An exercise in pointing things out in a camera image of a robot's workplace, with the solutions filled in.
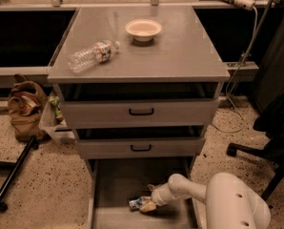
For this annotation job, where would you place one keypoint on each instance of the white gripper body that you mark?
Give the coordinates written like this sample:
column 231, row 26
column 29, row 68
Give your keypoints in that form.
column 158, row 195

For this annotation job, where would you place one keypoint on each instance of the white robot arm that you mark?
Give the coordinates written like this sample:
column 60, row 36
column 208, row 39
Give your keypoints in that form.
column 230, row 203

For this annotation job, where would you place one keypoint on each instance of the grey bottom drawer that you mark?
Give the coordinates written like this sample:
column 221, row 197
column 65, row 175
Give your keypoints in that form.
column 116, row 181

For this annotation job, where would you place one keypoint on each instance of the grey drawer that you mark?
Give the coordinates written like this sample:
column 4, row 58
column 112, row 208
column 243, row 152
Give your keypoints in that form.
column 140, row 142
column 116, row 181
column 107, row 105

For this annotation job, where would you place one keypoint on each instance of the grey middle drawer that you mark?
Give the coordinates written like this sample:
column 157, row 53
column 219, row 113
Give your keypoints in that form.
column 140, row 142

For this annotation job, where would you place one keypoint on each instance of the grey top drawer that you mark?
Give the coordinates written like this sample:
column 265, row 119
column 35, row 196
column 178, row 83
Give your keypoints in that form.
column 107, row 105

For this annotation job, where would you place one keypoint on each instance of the grey drawer cabinet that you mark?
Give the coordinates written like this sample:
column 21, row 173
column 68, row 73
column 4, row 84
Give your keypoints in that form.
column 181, row 53

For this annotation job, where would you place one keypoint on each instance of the clear plastic bin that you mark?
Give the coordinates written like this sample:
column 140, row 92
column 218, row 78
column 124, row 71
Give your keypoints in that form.
column 58, row 131

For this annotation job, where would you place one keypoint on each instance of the green snack packet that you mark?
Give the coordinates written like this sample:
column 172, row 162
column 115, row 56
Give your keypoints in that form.
column 55, row 102

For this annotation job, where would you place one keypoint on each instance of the clear plastic water bottle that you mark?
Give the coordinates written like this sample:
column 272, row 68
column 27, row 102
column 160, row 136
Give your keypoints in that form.
column 100, row 52

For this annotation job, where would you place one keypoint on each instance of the black caster leg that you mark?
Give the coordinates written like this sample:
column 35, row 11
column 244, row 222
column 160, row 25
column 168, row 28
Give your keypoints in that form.
column 13, row 168

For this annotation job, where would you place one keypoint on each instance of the brown fabric bag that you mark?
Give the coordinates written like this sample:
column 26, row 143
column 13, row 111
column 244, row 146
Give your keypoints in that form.
column 26, row 103

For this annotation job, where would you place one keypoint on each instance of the black office chair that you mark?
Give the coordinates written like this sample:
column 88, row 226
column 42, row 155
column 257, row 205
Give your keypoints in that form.
column 271, row 121

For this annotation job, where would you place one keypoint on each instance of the white paper bowl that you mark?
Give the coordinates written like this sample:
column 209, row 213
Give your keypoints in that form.
column 143, row 30

